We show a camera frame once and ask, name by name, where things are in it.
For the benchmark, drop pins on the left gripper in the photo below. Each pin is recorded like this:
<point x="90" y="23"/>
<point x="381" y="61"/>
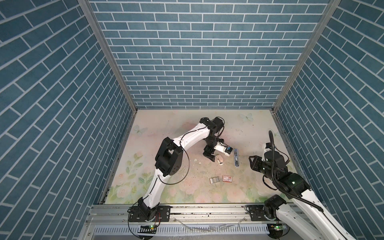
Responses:
<point x="207" y="149"/>

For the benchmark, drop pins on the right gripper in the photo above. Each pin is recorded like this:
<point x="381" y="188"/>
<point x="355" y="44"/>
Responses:
<point x="254" y="163"/>

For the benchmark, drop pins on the pink white mini stapler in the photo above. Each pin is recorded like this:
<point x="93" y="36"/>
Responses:
<point x="219" y="159"/>

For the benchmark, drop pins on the blue mini stapler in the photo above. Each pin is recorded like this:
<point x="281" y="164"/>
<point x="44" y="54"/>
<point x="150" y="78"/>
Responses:
<point x="236" y="157"/>

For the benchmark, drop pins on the red staple box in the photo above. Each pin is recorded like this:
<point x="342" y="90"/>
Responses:
<point x="227" y="179"/>

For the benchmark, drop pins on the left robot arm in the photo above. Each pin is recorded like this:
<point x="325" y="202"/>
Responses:
<point x="170" y="155"/>

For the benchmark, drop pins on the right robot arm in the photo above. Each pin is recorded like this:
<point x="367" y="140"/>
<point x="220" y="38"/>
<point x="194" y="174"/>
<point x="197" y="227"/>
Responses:
<point x="319" y="224"/>

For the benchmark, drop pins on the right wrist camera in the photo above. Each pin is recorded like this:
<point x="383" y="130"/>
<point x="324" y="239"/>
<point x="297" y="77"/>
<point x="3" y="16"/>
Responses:
<point x="266" y="147"/>

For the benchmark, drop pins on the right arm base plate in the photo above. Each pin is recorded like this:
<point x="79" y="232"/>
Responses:
<point x="261" y="213"/>

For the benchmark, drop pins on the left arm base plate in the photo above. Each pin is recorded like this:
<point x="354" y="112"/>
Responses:
<point x="162" y="213"/>

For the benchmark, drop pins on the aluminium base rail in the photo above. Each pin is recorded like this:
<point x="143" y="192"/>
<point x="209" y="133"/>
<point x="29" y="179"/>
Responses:
<point x="226" y="216"/>

